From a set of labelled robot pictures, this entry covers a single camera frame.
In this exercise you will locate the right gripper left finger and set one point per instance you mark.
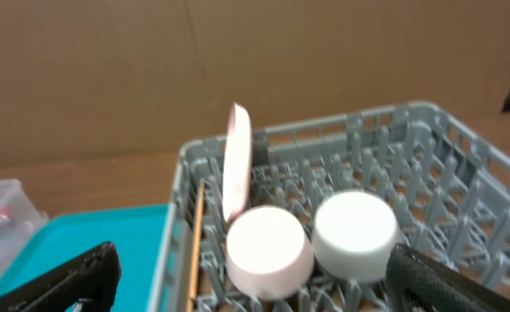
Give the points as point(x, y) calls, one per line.
point(87, 282)

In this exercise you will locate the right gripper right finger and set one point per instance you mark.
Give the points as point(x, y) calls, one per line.
point(414, 280)

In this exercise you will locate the grey-white bowl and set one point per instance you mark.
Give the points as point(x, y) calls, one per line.
point(353, 235)

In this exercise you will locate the wooden chopstick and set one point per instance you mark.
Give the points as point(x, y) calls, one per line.
point(195, 254)

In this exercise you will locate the small pink bowl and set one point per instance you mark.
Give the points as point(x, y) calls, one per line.
point(269, 256)

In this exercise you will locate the large pink plate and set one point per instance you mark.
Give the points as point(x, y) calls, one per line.
point(237, 162)

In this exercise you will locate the grey dishwasher rack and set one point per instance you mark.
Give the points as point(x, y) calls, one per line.
point(449, 188)

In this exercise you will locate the teal plastic tray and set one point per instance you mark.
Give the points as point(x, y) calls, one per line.
point(136, 233)

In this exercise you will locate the clear plastic bin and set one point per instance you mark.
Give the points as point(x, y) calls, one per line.
point(25, 221)

